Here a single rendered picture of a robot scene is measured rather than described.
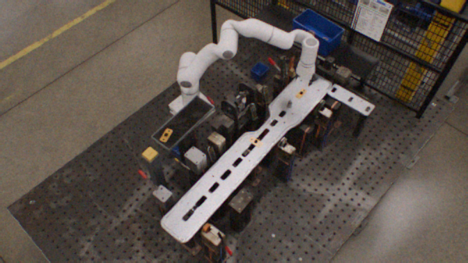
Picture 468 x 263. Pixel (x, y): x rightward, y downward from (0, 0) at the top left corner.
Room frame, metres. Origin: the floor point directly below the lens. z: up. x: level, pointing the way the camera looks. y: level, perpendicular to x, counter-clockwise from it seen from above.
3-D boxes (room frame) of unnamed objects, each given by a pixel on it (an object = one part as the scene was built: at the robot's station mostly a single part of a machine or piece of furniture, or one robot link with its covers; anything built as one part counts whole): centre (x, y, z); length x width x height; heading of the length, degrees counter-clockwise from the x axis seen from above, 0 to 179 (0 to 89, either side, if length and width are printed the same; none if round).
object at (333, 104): (1.61, -0.61, 0.84); 0.11 x 0.10 x 0.28; 50
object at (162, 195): (0.96, 0.38, 0.88); 0.11 x 0.10 x 0.36; 50
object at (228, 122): (1.41, 0.05, 0.89); 0.13 x 0.11 x 0.38; 50
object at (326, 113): (1.49, -0.54, 0.87); 0.12 x 0.09 x 0.35; 50
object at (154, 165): (1.15, 0.45, 0.92); 0.08 x 0.08 x 0.44; 50
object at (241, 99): (1.52, -0.03, 0.94); 0.18 x 0.13 x 0.49; 140
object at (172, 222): (1.29, -0.12, 1.00); 1.38 x 0.22 x 0.02; 140
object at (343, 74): (1.80, -0.70, 0.88); 0.08 x 0.08 x 0.36; 50
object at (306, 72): (1.67, -0.42, 1.23); 0.10 x 0.07 x 0.11; 50
